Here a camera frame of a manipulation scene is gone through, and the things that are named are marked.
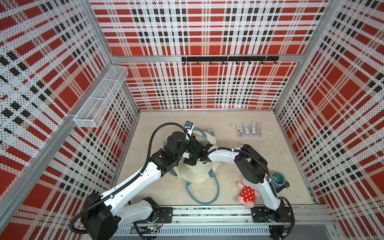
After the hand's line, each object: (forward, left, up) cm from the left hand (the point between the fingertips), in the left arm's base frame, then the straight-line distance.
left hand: (194, 133), depth 77 cm
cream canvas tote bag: (-13, -5, -20) cm, 24 cm away
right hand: (-1, +5, -23) cm, 24 cm away
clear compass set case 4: (+19, -46, -23) cm, 55 cm away
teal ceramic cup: (-16, -47, -22) cm, 55 cm away
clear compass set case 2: (+20, -36, -23) cm, 48 cm away
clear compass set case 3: (+20, -42, -24) cm, 52 cm away
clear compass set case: (+19, -32, -24) cm, 44 cm away
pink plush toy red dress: (-26, -27, -19) cm, 42 cm away
